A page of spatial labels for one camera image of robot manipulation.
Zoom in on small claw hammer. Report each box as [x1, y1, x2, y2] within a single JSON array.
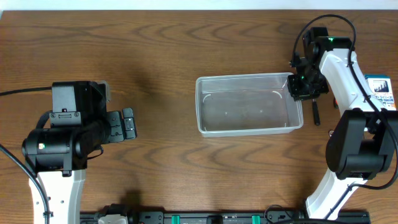
[[312, 99, 320, 126]]

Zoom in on clear plastic storage container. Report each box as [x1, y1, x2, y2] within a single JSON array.
[[195, 72, 303, 138]]

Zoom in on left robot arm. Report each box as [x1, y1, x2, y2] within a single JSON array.
[[22, 81, 137, 223]]

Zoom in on left black cable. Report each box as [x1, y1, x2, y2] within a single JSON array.
[[0, 86, 53, 224]]

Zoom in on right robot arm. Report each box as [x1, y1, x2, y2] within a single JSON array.
[[287, 27, 397, 220]]

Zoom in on red handled pliers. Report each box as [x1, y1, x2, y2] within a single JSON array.
[[333, 98, 339, 109]]

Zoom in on blue white cardboard box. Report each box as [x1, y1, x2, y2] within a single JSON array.
[[364, 74, 396, 110]]

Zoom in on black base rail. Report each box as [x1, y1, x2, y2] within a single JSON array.
[[80, 203, 371, 224]]

